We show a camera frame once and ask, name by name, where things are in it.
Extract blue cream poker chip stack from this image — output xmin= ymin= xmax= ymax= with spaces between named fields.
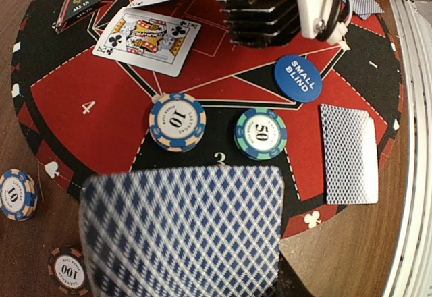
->
xmin=1 ymin=169 xmax=38 ymax=221

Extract red black poker chip stack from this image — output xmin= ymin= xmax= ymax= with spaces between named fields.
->
xmin=47 ymin=246 xmax=90 ymax=296

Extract black triangular all-in marker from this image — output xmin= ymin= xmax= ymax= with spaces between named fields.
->
xmin=52 ymin=0 xmax=115 ymax=34

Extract blue small blind button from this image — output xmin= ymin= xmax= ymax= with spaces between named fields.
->
xmin=274 ymin=55 xmax=323 ymax=103

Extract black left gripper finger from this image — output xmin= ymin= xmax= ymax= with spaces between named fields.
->
xmin=276 ymin=254 xmax=314 ymax=297

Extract dealt blue card seat ten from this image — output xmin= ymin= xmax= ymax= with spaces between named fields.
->
xmin=353 ymin=0 xmax=384 ymax=20

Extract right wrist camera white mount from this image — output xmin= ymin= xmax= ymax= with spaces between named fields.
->
xmin=297 ymin=0 xmax=353 ymax=45

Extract round red black poker mat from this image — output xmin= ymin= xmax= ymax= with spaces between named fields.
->
xmin=11 ymin=0 xmax=404 ymax=237

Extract green chips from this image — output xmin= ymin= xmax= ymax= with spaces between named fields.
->
xmin=234 ymin=108 xmax=288 ymax=161

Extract blue cream chips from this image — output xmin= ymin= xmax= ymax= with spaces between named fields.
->
xmin=148 ymin=93 xmax=207 ymax=153

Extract king of clubs card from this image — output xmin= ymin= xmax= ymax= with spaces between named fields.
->
xmin=92 ymin=7 xmax=201 ymax=77

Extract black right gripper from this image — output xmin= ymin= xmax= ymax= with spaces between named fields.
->
xmin=217 ymin=0 xmax=301 ymax=49

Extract dealt blue card seat two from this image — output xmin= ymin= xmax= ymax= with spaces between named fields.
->
xmin=320 ymin=104 xmax=370 ymax=205

